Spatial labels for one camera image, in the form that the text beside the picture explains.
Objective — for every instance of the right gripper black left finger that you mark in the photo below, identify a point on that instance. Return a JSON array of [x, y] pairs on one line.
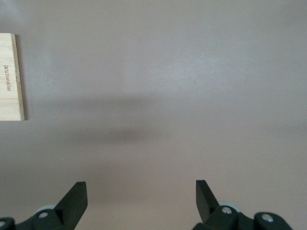
[[74, 203]]

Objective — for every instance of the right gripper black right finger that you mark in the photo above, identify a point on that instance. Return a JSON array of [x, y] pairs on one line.
[[204, 201]]

